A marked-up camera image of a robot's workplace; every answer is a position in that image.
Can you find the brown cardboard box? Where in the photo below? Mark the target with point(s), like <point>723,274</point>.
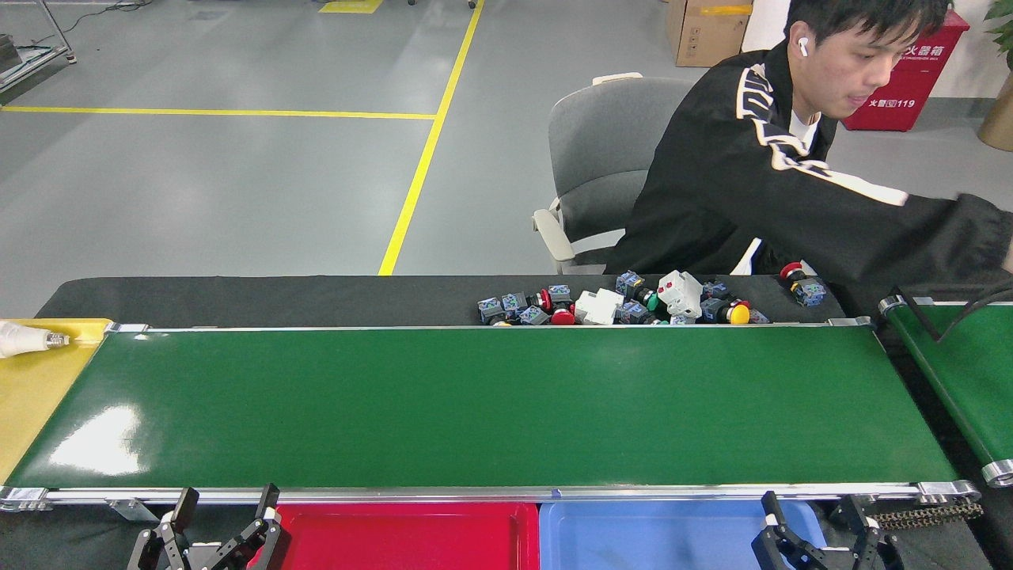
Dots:
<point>704,32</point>

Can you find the metal rack on wheels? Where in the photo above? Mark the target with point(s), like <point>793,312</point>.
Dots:
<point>32,59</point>

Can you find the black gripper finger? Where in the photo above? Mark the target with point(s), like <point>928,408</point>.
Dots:
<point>870,550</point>
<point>779,550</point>

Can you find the blue plastic tray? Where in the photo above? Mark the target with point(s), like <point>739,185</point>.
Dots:
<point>657,542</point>

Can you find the potted plant gold planter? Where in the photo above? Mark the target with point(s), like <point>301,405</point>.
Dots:
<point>999,119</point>

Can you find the red plastic tray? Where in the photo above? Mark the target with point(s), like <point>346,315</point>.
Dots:
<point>411,542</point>

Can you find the grey office chair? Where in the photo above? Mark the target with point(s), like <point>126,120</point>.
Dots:
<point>601,150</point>

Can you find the person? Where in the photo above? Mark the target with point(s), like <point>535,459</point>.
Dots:
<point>752,182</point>

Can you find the yellow plastic tray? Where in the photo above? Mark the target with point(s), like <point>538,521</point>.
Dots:
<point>39,396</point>

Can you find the white bulb with metal tip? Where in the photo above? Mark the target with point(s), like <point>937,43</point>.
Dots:
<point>20,339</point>

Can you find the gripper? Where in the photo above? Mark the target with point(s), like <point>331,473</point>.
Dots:
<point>204,557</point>

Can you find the green feeder conveyor belt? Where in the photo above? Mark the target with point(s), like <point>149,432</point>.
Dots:
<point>965,372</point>

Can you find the long green conveyor belt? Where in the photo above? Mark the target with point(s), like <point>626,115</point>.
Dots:
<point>475,404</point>

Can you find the red fire extinguisher box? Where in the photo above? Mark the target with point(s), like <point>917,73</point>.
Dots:
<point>910,79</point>

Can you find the yellow push button switch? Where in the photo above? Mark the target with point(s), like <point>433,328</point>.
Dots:
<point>737,314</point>
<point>491,309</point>

